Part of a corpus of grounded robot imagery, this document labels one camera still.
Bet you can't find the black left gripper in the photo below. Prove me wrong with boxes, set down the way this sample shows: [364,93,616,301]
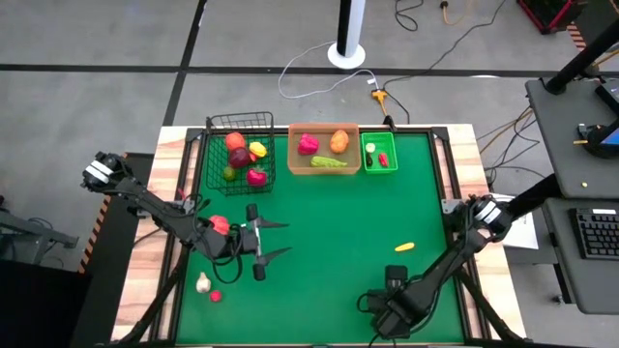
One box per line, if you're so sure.
[226,203,294,282]

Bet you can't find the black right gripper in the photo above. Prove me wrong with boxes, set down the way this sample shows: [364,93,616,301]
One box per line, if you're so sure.
[367,265,423,340]

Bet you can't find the red fruit with green calyx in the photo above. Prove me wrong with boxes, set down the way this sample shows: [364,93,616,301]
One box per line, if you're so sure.
[245,166,269,189]

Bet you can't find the white garlic bulb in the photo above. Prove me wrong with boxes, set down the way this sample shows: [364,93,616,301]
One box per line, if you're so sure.
[195,271,213,295]

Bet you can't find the dark red apple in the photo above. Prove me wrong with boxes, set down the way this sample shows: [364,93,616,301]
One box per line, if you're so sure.
[227,147,252,170]

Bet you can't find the green cucumber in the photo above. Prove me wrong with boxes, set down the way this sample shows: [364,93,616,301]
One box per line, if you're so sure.
[309,155,349,169]

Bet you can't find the orange-red peach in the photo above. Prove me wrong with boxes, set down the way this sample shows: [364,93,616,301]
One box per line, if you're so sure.
[224,131,248,153]

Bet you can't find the orange peach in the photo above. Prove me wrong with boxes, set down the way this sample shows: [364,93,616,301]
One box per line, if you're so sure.
[329,129,350,156]

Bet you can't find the green felt table mat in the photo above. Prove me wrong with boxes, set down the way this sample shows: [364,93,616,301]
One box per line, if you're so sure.
[176,132,466,345]

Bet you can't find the orange translucent plastic bin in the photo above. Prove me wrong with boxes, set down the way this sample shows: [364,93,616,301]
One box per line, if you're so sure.
[287,123,363,176]

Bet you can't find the white paper sheet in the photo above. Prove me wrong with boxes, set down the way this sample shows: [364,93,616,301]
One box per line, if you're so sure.
[492,192,540,250]

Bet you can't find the small green plastic basket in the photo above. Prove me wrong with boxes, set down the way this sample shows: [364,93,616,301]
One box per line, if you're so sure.
[361,131,399,175]

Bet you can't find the yellow power plug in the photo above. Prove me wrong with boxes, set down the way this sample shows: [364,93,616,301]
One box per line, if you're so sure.
[370,88,390,117]

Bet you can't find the black keyboard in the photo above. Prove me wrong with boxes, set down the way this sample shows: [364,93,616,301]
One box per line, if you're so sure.
[570,207,619,261]

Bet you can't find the black and white tower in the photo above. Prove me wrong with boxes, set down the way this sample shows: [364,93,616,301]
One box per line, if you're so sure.
[327,0,368,71]

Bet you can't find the grey desk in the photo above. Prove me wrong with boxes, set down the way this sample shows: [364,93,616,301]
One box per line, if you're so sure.
[525,76,619,315]

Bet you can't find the grey metal stand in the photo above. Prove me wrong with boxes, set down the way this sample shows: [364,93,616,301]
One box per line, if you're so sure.
[0,195,81,265]

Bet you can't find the dark floor box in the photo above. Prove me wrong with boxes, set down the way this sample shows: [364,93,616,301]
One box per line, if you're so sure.
[0,260,93,348]

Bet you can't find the black desk device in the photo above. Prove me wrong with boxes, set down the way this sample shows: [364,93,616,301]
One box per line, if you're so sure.
[574,118,619,160]

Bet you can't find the black laptop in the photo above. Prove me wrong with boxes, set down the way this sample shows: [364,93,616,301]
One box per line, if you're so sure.
[595,79,619,116]

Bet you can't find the black upright pole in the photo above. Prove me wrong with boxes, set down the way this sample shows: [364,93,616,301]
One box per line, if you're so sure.
[545,16,619,96]

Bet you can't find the red and black crate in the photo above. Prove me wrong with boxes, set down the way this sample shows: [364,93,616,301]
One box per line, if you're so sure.
[516,0,589,35]

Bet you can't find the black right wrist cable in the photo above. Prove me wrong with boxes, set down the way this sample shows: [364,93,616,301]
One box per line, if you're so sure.
[356,288,388,318]

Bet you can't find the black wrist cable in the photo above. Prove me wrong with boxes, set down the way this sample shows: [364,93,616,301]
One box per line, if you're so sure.
[211,240,246,285]
[356,288,388,318]

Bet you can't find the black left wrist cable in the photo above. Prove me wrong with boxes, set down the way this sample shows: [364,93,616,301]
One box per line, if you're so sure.
[211,240,246,285]

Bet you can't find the black aluminium table frame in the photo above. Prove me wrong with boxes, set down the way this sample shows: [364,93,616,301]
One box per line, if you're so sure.
[113,126,526,348]

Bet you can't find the black wire basket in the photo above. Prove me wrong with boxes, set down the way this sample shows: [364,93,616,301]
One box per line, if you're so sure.
[205,112,277,196]

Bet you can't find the white floor cable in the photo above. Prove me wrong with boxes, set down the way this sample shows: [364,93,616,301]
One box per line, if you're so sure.
[278,41,380,101]

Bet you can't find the black post with hazard stripes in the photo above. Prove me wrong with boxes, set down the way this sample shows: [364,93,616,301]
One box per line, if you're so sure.
[70,152,156,348]

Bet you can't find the black diagonal post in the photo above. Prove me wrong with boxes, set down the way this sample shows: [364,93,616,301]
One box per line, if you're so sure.
[507,172,565,221]

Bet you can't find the black cable bundle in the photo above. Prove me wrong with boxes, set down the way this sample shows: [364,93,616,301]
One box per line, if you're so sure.
[476,108,545,188]

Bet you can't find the long orange cable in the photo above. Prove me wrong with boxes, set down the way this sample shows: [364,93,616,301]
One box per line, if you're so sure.
[478,106,533,156]

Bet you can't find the black looped floor cable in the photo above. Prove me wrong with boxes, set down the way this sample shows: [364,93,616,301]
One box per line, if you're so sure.
[394,0,427,33]

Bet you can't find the orange floor cable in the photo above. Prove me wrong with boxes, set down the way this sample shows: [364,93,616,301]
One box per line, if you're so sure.
[438,0,473,26]

